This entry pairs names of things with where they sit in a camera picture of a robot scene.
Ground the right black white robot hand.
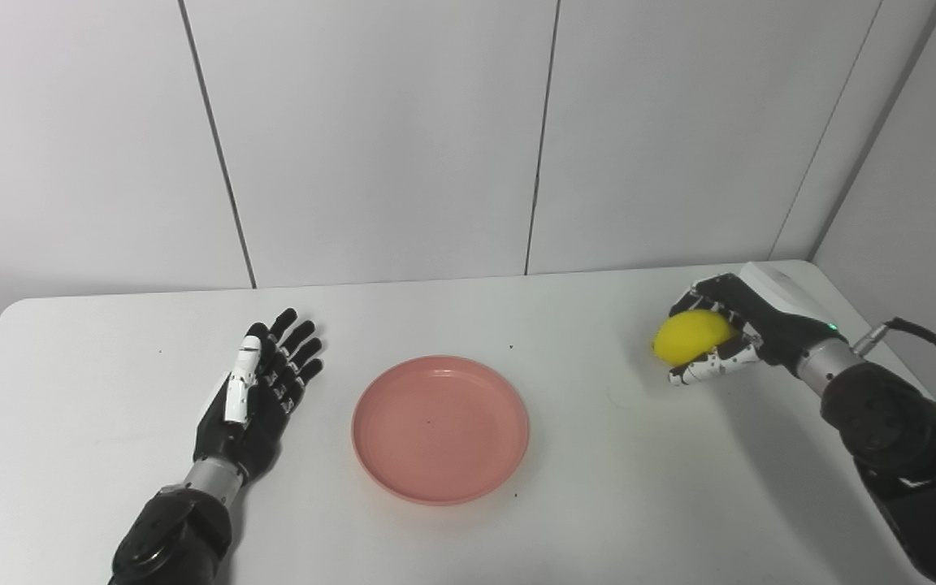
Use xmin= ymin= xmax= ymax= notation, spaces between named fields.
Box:
xmin=667 ymin=261 xmax=847 ymax=387

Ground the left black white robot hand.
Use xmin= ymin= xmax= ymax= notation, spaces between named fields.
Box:
xmin=193 ymin=307 xmax=325 ymax=480

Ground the yellow lemon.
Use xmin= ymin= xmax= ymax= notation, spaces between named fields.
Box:
xmin=652 ymin=309 xmax=739 ymax=366

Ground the pink round plate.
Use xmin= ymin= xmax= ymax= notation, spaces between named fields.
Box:
xmin=352 ymin=355 xmax=531 ymax=507

